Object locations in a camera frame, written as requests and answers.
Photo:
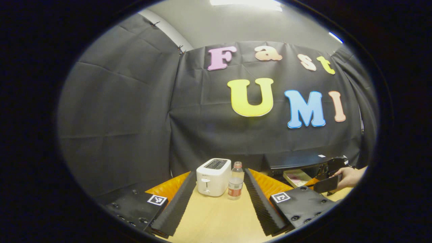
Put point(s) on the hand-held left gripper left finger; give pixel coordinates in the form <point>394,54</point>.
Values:
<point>177,207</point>

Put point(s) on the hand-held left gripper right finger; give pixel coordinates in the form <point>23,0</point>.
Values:
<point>265,202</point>

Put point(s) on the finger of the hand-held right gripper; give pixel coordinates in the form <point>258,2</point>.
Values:
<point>327,185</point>
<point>335,163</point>

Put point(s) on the pink ham slice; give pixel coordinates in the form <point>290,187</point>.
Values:
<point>297,180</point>

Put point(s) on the black electric oven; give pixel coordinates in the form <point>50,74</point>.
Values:
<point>293,160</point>

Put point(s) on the clear plastic bottle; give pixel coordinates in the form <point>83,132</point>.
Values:
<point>236,184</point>

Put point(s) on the white toaster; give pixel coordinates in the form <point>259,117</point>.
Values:
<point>212,179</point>

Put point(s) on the black backdrop cloth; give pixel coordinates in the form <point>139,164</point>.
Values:
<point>118,118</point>

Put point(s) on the large ceiling light panel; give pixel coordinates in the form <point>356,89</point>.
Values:
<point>246,3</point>

